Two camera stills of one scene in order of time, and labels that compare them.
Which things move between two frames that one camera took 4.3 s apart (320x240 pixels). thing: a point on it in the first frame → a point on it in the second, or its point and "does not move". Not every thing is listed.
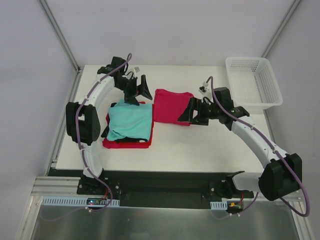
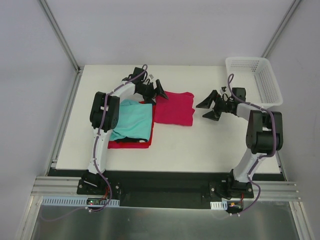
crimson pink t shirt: x=169 y=105 does not move
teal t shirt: x=130 y=120 does not move
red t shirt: x=108 y=144 does not move
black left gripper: x=135 y=88 → x=153 y=90
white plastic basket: x=253 y=83 does not move
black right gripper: x=194 y=111 → x=217 y=106
